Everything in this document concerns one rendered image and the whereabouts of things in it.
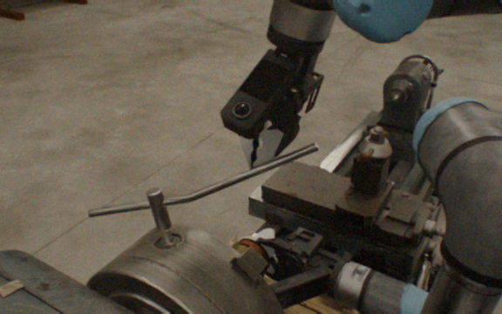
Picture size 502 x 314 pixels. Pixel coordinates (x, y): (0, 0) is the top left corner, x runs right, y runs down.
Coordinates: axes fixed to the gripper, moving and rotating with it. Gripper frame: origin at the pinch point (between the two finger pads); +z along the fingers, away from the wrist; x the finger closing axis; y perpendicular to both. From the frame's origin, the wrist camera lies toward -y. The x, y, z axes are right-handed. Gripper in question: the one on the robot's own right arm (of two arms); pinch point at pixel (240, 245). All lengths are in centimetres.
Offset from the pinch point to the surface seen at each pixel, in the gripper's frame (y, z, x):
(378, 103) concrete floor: 322, 75, -108
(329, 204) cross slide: 36.2, -2.9, -11.2
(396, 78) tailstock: 93, 1, 4
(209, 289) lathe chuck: -22.8, -10.5, 13.9
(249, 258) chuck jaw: -12.8, -10.4, 11.6
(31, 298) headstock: -38.3, 4.5, 17.2
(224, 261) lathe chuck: -17.8, -9.3, 14.4
